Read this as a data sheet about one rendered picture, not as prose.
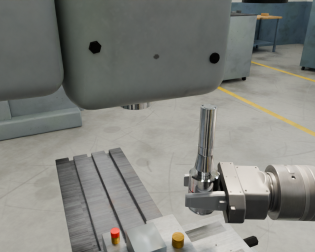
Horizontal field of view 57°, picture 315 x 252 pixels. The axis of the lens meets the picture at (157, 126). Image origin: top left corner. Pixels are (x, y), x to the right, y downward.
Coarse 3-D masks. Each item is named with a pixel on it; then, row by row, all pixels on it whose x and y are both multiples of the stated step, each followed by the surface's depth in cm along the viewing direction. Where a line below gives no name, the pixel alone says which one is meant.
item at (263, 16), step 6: (240, 12) 739; (258, 18) 709; (264, 18) 715; (270, 18) 722; (276, 18) 729; (276, 24) 744; (258, 30) 806; (276, 30) 747; (258, 36) 811; (276, 36) 754; (258, 42) 767; (264, 42) 767; (270, 42) 767
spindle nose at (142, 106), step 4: (132, 104) 39; (136, 104) 39; (140, 104) 39; (144, 104) 40; (148, 104) 40; (124, 108) 40; (128, 108) 40; (132, 108) 39; (136, 108) 40; (140, 108) 40; (144, 108) 40
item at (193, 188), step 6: (192, 186) 46; (198, 186) 45; (204, 186) 45; (210, 186) 45; (216, 186) 46; (192, 192) 46; (192, 210) 48; (198, 210) 47; (204, 210) 47; (210, 210) 47
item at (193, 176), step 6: (192, 168) 47; (192, 174) 46; (198, 174) 46; (210, 174) 46; (216, 174) 46; (192, 180) 45; (198, 180) 44; (204, 180) 44; (210, 180) 44; (216, 180) 45
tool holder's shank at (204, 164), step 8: (208, 104) 42; (200, 112) 42; (208, 112) 41; (216, 112) 41; (200, 120) 42; (208, 120) 41; (200, 128) 42; (208, 128) 42; (200, 136) 43; (208, 136) 42; (200, 144) 43; (208, 144) 43; (200, 152) 44; (208, 152) 43; (200, 160) 44; (208, 160) 44; (200, 168) 44; (208, 168) 44
